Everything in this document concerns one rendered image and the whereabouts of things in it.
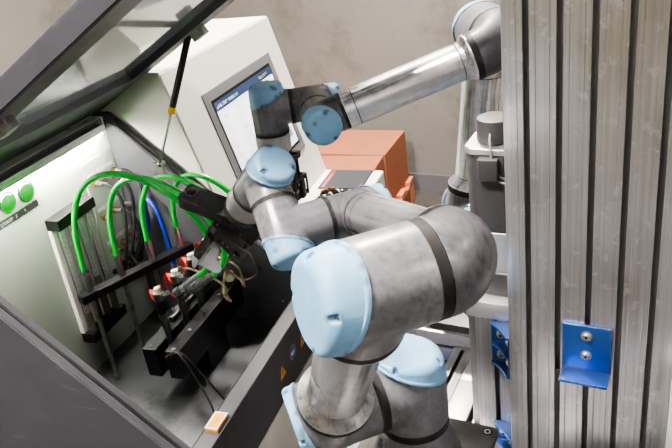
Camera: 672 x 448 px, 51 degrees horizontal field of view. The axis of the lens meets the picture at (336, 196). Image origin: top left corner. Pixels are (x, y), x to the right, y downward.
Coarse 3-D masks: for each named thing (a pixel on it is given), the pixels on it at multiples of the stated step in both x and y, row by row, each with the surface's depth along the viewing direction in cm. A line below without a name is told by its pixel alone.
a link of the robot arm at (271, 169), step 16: (256, 160) 111; (272, 160) 112; (288, 160) 113; (240, 176) 116; (256, 176) 111; (272, 176) 110; (288, 176) 112; (240, 192) 116; (256, 192) 112; (272, 192) 111
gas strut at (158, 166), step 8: (184, 40) 173; (184, 48) 173; (184, 56) 174; (184, 64) 176; (176, 72) 177; (176, 80) 178; (176, 88) 179; (176, 96) 180; (176, 104) 182; (168, 112) 182; (168, 120) 184; (168, 128) 185; (160, 160) 189; (160, 168) 190
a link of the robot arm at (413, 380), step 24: (408, 336) 115; (384, 360) 109; (408, 360) 109; (432, 360) 109; (384, 384) 108; (408, 384) 107; (432, 384) 108; (384, 408) 107; (408, 408) 108; (432, 408) 110; (384, 432) 110; (408, 432) 111; (432, 432) 112
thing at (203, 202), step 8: (192, 184) 130; (184, 192) 128; (192, 192) 128; (200, 192) 128; (208, 192) 128; (184, 200) 127; (192, 200) 127; (200, 200) 127; (208, 200) 127; (216, 200) 127; (224, 200) 127; (184, 208) 128; (192, 208) 127; (200, 208) 126; (208, 208) 126; (216, 208) 126; (208, 216) 126; (216, 216) 125; (224, 216) 124; (224, 224) 126
